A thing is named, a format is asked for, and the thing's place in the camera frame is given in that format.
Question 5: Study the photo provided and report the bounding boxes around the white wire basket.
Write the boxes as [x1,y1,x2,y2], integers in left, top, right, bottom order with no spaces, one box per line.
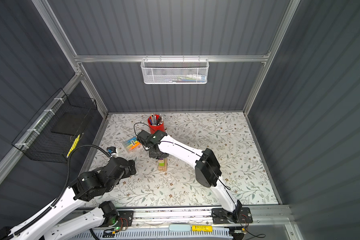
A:
[141,59,210,85]

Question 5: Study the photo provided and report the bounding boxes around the yellow marker in basket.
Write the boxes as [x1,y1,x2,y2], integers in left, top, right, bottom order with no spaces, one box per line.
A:
[66,135,81,158]

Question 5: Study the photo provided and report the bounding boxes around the colourful crayon box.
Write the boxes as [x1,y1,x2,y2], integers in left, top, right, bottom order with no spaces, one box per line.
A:
[123,137,141,153]

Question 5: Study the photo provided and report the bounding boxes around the markers in white basket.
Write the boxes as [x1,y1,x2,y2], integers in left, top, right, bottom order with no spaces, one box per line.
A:
[167,74,207,84]

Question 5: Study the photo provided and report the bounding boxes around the black corrugated cable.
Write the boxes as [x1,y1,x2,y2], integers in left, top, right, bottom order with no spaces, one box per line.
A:
[0,144,112,240]

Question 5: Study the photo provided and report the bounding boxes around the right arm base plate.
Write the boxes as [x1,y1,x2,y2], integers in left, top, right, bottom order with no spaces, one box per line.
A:
[211,207,253,225]

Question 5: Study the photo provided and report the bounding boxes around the black wire basket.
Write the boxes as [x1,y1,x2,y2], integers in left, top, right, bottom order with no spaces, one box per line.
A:
[12,91,98,163]

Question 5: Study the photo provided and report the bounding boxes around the pens in cup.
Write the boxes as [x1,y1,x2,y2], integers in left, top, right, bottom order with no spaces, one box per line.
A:
[148,113,164,126]

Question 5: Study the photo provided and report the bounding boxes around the wood block numbered 72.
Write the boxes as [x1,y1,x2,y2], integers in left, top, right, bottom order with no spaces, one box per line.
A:
[158,166,167,172]

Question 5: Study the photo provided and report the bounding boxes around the red pen cup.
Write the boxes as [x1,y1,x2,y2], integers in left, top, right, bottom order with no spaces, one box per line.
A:
[148,114,166,134]

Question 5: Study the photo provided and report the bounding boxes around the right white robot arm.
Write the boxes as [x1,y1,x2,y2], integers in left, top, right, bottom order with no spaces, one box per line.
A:
[137,130,242,215]

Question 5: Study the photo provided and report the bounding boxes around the ridged wood block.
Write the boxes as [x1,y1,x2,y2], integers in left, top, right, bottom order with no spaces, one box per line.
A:
[158,159,167,167]

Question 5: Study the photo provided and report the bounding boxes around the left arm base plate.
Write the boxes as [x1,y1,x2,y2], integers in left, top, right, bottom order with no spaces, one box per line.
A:
[107,211,135,229]

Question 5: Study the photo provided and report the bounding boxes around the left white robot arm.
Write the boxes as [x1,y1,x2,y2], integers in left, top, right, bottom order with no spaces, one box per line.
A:
[0,157,137,240]

